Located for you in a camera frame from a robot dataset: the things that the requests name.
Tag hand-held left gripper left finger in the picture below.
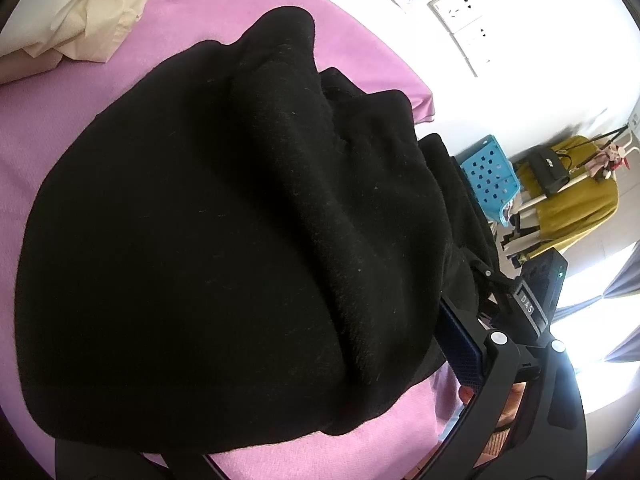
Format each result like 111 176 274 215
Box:
160 452 226 480

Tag white wall socket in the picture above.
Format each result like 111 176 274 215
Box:
451 19 497 78
427 0 483 33

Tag cream garment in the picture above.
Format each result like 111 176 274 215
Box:
0 0 166 64

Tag black handbag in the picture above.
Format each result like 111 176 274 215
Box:
527 144 572 198

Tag pink plush toy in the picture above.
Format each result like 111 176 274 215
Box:
587 142 633 181

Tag mustard hanging garment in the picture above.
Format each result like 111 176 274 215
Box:
514 135 621 256

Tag black garment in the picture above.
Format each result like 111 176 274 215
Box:
14 5 501 447

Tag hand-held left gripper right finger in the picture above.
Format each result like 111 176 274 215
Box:
437 302 590 480

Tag pink blanket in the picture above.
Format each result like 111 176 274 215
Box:
0 0 468 476

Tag white coat rack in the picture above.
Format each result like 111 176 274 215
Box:
515 119 640 216

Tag grey-blue curtain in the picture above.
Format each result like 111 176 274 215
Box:
601 242 640 302
604 325 640 364

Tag blue plastic basket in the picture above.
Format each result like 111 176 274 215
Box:
459 135 521 225

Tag person's right hand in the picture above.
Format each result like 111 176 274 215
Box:
500 382 527 428

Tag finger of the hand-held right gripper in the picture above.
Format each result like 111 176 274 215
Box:
470 255 522 302

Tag black and white cloth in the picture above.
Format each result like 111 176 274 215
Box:
499 209 543 262

